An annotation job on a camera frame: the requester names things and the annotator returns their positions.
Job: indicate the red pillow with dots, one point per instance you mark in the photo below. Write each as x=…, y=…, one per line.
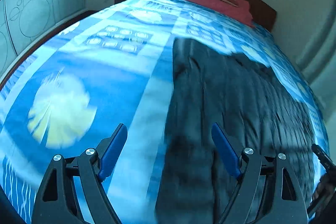
x=240, y=13

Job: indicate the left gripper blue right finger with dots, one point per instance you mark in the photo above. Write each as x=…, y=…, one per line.
x=227, y=153

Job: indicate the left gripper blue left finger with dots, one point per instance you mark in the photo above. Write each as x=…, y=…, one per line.
x=109, y=150

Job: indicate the person's right hand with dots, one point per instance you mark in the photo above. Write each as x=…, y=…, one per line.
x=323, y=185

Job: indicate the black quilted puffer jacket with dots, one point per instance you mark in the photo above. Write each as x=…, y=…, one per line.
x=244, y=98

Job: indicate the grey curtain right of bed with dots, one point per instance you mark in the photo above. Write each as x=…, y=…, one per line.
x=317, y=64

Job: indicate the blue patterned bed sheet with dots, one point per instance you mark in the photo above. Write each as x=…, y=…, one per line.
x=116, y=66

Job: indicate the wooden bed frame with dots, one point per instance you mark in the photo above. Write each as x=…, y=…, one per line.
x=34, y=46

